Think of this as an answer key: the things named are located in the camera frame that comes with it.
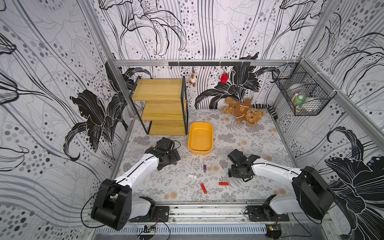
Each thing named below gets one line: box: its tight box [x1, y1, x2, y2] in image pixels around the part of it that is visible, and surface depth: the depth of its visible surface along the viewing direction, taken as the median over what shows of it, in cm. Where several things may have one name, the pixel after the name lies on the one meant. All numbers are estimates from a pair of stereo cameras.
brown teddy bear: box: [222, 97, 265, 126], surface depth 110 cm
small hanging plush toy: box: [189, 66, 197, 88], surface depth 95 cm
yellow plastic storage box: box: [188, 122, 214, 156], surface depth 104 cm
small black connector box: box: [265, 224, 282, 239], surface depth 72 cm
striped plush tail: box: [250, 103, 278, 120], surface depth 121 cm
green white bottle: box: [295, 94, 307, 104], surface depth 80 cm
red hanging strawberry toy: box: [220, 71, 229, 84], surface depth 97 cm
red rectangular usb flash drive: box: [218, 182, 229, 186], surface depth 84 cm
